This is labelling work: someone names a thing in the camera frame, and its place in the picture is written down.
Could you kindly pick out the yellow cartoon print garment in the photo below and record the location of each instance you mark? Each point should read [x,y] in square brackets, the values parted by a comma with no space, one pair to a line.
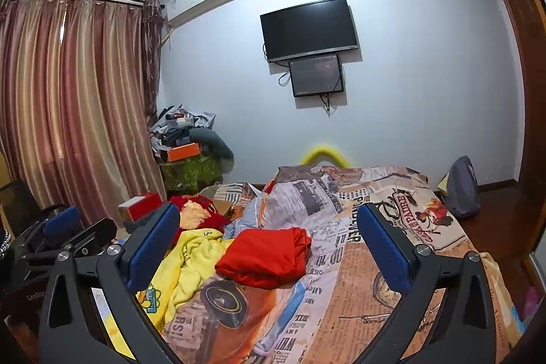
[196,257]

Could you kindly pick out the red shirt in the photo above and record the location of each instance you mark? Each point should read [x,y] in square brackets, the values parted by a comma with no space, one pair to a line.
[264,257]

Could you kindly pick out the brown wooden wardrobe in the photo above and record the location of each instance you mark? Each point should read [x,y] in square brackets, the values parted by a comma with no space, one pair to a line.
[512,6]

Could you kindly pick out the newspaper print bed cover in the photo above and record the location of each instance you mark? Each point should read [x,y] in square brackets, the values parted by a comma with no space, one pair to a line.
[341,304]

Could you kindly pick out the red fuzzy garment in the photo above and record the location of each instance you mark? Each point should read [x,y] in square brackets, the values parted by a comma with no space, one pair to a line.
[200,214]

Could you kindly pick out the green printed box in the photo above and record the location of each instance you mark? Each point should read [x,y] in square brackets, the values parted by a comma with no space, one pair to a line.
[192,174]

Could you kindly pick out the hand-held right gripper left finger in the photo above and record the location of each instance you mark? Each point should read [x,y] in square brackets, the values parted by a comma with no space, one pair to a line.
[147,249]

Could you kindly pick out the black wall television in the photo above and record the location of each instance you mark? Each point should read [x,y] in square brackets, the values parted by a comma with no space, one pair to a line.
[309,29]

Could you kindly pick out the yellow paper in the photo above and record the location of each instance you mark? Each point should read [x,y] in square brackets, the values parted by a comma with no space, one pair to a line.
[443,181]

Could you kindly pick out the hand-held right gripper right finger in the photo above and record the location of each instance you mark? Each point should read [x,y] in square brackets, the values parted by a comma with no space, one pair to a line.
[386,249]

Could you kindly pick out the small black wall monitor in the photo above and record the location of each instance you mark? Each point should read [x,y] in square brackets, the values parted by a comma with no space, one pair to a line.
[316,75]

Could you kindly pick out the black office chair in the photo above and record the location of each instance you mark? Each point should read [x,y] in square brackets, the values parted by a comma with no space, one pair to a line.
[17,197]

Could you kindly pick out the grey backpack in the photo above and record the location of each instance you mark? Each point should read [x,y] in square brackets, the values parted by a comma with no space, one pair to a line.
[463,189]

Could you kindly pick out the striped pink curtain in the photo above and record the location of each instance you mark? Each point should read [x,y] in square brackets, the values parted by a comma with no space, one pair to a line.
[76,104]

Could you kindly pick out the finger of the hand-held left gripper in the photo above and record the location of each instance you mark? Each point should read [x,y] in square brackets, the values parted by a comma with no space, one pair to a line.
[64,219]
[96,232]

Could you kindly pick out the orange box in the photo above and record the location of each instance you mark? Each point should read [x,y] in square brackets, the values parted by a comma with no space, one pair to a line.
[184,152]

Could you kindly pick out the pile of clutter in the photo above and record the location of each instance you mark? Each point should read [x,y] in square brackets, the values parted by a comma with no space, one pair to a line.
[175,125]

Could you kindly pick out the red white box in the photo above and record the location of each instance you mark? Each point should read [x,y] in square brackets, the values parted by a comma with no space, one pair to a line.
[143,206]

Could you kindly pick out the dark grey cushion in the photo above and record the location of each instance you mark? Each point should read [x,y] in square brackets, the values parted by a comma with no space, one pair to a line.
[215,142]

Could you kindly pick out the yellow foam tube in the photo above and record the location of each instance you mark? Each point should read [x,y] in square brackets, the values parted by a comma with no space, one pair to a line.
[325,155]

